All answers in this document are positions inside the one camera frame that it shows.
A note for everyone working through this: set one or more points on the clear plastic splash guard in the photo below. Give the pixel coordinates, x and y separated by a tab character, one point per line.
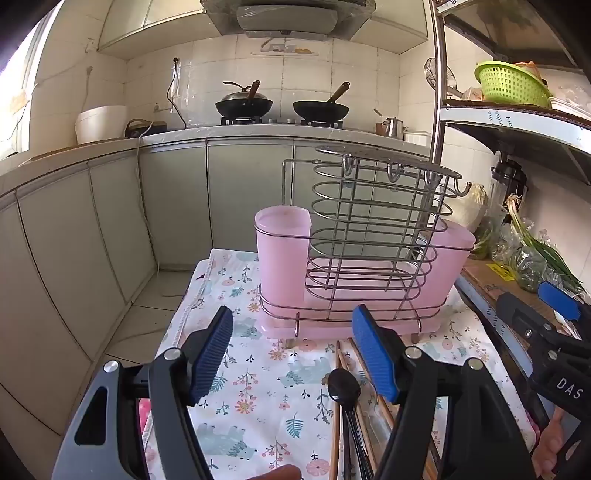
203	92

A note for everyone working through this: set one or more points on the range hood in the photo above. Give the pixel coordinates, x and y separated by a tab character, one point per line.
286	18

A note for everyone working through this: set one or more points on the white pot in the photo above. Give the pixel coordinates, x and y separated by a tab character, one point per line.
101	124

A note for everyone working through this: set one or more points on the small wall shelf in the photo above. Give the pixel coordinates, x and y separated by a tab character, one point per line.
284	50

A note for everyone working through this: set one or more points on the gas stove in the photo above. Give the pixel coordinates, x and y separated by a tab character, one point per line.
281	121

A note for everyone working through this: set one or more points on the window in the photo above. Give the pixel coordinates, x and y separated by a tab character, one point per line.
18	101

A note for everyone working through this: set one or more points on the white tray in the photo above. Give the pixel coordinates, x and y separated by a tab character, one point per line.
572	104

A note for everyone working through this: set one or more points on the green plastic basket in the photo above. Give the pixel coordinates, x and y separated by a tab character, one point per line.
512	85

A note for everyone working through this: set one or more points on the black spoon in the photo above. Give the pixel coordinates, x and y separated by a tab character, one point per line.
344	390

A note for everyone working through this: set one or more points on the black blender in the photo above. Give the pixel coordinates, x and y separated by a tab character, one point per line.
508	182

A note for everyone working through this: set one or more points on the person's right hand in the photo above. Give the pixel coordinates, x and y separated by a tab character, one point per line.
547	450

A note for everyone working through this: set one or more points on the metal kettle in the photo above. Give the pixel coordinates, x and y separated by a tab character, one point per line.
392	128

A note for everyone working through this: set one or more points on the napa cabbage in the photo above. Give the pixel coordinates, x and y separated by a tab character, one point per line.
473	207

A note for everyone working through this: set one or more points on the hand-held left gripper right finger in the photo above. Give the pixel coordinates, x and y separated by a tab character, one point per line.
374	355

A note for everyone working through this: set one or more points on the white container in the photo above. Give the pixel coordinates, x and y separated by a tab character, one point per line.
418	139

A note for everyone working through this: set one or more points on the metal shelf rack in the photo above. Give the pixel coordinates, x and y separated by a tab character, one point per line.
508	120

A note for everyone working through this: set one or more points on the upper kitchen cabinet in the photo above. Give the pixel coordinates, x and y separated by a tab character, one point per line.
147	23

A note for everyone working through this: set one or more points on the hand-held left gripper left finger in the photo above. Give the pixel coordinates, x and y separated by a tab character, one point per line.
214	355

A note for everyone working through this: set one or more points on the person's left hand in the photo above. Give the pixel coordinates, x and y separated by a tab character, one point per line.
279	474

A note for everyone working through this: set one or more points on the dark brown appliance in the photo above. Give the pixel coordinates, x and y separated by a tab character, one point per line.
145	129

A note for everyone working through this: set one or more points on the black wok with lid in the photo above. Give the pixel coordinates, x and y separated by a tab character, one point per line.
244	104

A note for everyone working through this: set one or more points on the floral printed cloth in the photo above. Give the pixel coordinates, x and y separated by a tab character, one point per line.
258	383

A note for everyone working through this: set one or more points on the kitchen counter cabinets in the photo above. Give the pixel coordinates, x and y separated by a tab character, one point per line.
92	230

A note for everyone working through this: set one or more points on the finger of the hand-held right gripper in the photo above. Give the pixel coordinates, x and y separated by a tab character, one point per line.
558	300
519	316

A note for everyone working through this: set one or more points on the cardboard box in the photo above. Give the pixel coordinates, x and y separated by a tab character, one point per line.
489	281

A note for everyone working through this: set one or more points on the pink dotted towel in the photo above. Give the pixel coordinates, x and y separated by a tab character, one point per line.
144	413

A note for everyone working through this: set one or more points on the green onions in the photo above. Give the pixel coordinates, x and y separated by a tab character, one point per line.
540	244

